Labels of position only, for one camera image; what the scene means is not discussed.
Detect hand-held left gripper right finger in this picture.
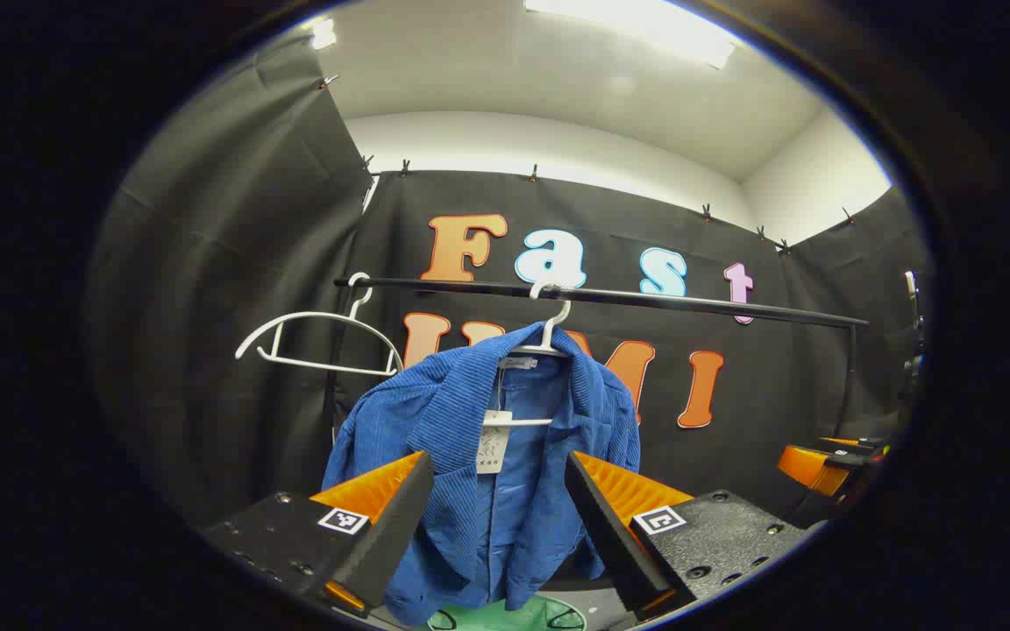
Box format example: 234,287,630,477
564,450,811,621

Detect white plastic clothes hanger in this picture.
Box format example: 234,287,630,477
235,273,404,378
483,280,574,428

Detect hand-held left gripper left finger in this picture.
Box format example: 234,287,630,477
201,450,436,619

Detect green laundry hamper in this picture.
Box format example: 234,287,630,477
426,594,589,631

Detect blue corduroy jacket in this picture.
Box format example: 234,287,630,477
321,323,643,627

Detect black clothes rack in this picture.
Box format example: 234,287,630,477
323,276,871,448

